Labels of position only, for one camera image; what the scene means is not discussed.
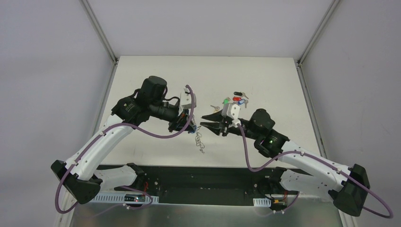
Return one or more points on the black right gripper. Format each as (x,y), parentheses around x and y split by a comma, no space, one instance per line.
(224,126)

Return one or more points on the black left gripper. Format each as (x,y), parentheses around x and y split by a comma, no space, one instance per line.
(177,123)

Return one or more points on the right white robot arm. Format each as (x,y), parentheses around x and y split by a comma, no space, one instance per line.
(345,186)

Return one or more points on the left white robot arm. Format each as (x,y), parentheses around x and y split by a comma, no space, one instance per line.
(80,175)

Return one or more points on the yellow tagged key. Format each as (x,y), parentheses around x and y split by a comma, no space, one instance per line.
(216,108)

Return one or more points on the green tagged key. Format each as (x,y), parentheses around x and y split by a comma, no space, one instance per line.
(226,100)

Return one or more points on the blue tagged key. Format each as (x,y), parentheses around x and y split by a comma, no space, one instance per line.
(243,102)

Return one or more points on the black tagged key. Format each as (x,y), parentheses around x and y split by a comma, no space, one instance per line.
(241,94)

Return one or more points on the left green circuit board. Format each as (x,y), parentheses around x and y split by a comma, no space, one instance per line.
(135,198)

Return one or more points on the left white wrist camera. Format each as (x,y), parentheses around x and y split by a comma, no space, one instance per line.
(185,102)

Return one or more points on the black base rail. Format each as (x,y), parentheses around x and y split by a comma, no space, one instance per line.
(206,185)

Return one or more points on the right white slotted bracket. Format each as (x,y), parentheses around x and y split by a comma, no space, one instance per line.
(261,202)

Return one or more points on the white slotted bracket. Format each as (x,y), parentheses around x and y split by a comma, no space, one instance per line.
(261,202)
(116,197)

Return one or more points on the left white slotted bracket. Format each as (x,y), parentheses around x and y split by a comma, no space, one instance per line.
(116,197)

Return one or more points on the right aluminium frame post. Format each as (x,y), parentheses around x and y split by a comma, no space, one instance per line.
(318,31)

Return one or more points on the aluminium frame post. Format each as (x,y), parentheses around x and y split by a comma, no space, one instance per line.
(98,30)
(318,31)

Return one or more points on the left aluminium frame post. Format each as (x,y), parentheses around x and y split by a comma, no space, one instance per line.
(98,30)

